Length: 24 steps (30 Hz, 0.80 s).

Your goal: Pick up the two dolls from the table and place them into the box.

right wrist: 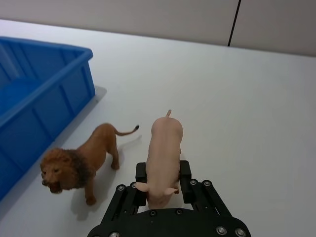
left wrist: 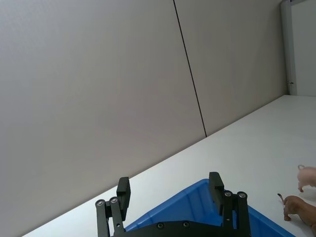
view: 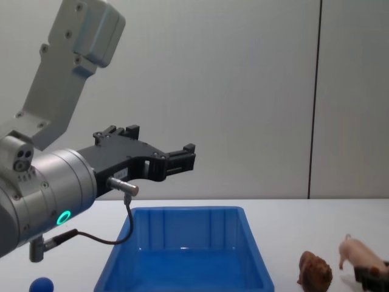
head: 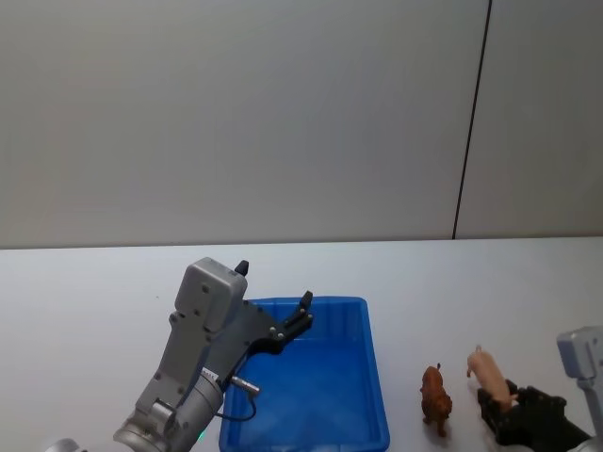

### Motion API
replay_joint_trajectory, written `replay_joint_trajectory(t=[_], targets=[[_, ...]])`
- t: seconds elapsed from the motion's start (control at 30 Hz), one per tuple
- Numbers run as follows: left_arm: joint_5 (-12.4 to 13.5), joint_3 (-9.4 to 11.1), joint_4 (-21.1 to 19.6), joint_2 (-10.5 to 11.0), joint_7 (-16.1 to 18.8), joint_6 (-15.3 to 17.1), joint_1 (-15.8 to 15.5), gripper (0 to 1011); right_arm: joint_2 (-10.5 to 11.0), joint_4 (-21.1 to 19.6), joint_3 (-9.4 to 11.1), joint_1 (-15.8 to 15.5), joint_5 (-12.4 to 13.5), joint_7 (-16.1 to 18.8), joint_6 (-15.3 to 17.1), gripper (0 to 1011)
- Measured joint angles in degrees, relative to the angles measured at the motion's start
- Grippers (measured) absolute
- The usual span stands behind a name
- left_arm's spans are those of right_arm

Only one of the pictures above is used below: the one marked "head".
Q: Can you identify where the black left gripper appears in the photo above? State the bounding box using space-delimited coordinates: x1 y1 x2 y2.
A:
202 259 316 391

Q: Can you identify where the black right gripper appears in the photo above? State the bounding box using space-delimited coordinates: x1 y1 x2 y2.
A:
477 378 593 449

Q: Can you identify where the pink toy pig figure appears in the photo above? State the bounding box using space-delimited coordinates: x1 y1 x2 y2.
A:
465 344 520 411

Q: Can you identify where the brown toy animal figure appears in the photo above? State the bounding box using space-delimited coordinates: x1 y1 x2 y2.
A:
419 362 454 439

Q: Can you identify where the blue plastic tray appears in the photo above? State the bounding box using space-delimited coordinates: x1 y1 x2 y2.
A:
218 295 392 452

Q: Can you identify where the thin dark cable silver plug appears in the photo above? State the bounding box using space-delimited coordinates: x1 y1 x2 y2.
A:
216 374 263 421

